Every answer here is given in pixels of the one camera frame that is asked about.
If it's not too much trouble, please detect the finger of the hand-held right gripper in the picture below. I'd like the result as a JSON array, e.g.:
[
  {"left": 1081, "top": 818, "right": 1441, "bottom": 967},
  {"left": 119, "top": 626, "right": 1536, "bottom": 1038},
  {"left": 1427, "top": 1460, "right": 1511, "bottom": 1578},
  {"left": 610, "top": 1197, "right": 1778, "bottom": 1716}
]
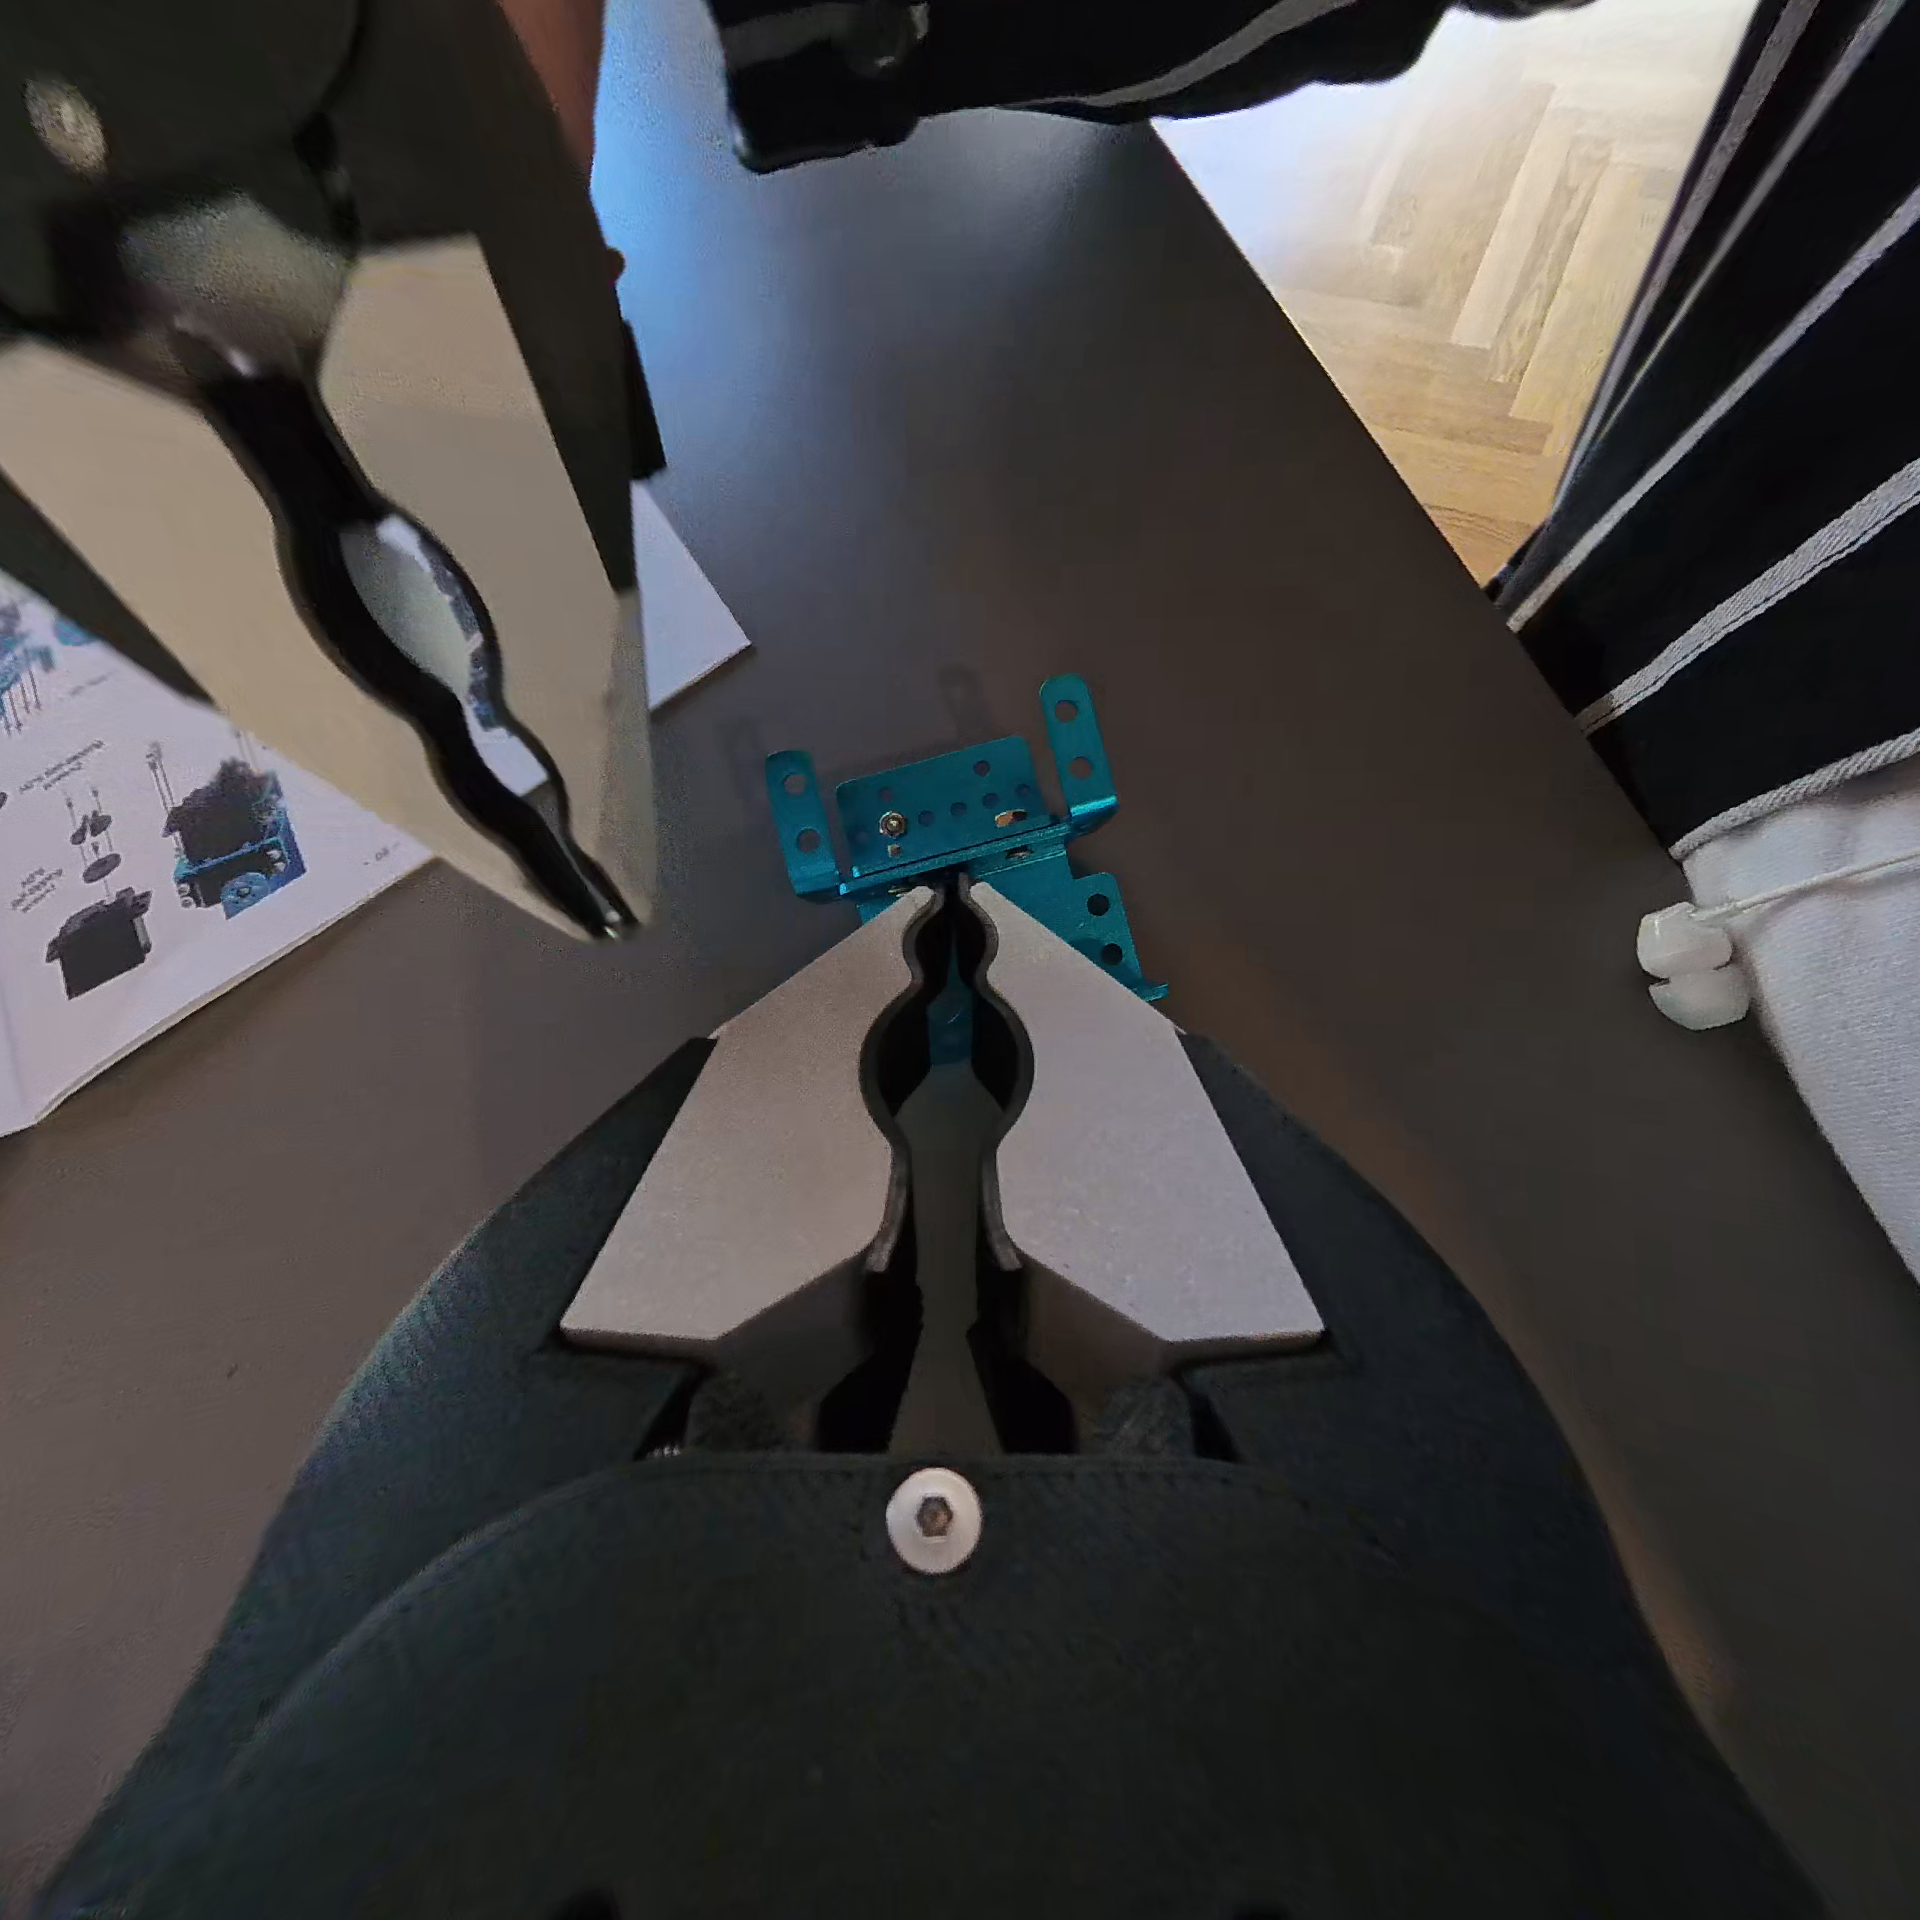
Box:
[
  {"left": 0, "top": 335, "right": 624, "bottom": 946},
  {"left": 319, "top": 229, "right": 663, "bottom": 935}
]

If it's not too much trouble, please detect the dark grey desk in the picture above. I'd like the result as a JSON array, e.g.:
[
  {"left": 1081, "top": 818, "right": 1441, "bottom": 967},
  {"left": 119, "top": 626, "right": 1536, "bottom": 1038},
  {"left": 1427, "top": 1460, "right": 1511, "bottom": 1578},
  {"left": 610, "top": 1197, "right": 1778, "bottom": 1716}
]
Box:
[{"left": 0, "top": 105, "right": 1920, "bottom": 1920}]

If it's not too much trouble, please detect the white instruction manual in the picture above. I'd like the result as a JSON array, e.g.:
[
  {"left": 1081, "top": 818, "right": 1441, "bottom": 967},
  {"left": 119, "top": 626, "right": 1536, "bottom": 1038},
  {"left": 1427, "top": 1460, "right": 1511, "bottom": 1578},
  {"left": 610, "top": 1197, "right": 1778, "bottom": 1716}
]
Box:
[{"left": 0, "top": 480, "right": 751, "bottom": 1138}]

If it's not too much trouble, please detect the person's right hand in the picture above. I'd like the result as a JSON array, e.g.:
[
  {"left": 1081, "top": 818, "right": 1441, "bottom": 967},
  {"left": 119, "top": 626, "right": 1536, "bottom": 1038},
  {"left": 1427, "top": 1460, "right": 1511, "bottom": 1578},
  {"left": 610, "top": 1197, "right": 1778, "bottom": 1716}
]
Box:
[{"left": 507, "top": 0, "right": 627, "bottom": 295}]

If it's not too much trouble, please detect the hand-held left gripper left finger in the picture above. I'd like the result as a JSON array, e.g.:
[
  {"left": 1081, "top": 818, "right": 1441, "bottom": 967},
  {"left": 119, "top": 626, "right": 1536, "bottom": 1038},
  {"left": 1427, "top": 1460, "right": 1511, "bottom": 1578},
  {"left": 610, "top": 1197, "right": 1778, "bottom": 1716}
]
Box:
[{"left": 560, "top": 882, "right": 951, "bottom": 1453}]

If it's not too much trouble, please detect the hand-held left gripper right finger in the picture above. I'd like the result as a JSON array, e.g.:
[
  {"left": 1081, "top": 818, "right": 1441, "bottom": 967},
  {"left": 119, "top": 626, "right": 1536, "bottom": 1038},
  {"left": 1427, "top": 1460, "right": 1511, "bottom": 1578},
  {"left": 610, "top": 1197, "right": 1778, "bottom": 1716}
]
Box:
[{"left": 960, "top": 872, "right": 1328, "bottom": 1453}]

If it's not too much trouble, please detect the black striped jacket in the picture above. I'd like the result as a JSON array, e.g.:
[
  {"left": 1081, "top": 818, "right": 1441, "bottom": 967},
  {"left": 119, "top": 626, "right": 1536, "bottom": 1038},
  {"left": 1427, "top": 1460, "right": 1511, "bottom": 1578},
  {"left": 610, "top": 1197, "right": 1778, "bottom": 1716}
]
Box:
[{"left": 1493, "top": 0, "right": 1920, "bottom": 856}]

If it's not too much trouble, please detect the white garment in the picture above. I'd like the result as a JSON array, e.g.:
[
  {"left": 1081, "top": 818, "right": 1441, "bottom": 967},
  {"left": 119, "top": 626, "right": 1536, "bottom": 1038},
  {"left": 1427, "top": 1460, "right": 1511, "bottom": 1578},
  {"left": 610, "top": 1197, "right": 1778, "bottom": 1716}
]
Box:
[{"left": 1671, "top": 778, "right": 1920, "bottom": 1284}]

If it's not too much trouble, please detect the blue metal bracket assembly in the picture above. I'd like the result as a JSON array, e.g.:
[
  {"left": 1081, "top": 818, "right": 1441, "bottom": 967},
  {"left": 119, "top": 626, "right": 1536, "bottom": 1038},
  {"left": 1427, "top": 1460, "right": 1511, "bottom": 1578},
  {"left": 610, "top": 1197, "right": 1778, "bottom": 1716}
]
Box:
[{"left": 761, "top": 674, "right": 1171, "bottom": 1070}]

